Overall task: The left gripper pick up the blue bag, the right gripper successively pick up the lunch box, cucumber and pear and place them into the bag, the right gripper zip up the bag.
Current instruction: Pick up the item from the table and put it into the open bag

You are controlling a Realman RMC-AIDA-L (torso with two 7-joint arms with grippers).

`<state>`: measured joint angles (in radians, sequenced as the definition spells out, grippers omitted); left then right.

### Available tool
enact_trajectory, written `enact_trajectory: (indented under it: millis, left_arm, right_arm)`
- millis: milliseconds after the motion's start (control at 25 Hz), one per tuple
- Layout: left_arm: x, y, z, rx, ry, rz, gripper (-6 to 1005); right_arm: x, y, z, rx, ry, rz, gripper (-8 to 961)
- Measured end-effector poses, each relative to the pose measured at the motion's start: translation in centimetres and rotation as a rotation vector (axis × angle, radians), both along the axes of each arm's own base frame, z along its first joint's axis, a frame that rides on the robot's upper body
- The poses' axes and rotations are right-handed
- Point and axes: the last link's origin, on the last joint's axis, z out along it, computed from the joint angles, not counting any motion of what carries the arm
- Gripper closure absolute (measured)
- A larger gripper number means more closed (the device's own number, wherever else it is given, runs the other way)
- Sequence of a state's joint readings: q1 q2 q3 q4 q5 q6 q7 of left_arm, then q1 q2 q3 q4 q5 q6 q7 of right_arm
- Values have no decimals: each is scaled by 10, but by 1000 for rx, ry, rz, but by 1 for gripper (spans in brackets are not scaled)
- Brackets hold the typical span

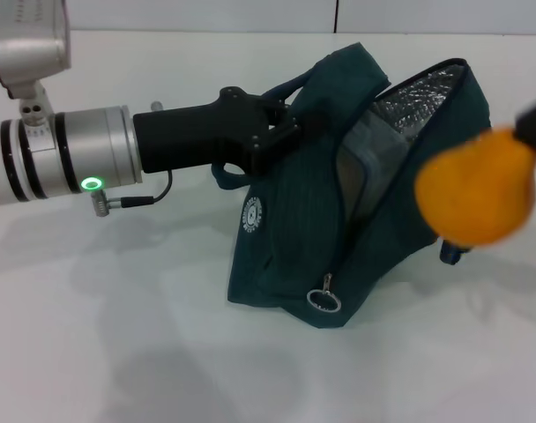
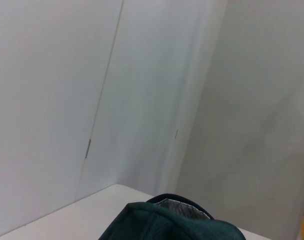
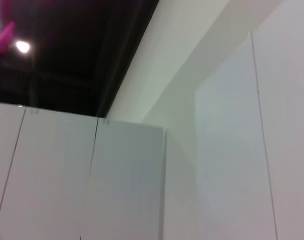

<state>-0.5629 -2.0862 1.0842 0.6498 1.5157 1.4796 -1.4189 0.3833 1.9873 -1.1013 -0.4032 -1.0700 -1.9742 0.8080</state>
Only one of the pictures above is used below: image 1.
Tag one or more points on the dark teal fabric bag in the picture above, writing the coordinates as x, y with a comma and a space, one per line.
294, 229

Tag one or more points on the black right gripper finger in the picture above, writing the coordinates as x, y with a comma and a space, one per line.
534, 123

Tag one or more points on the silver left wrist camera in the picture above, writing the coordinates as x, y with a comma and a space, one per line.
30, 44

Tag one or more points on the orange pear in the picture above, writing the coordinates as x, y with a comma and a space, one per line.
475, 189

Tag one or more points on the small silver connector stub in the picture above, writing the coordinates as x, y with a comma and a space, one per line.
156, 106

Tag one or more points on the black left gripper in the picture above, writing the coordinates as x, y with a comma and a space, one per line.
197, 134

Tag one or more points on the clear blue-rimmed food container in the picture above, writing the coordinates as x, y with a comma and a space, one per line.
374, 167

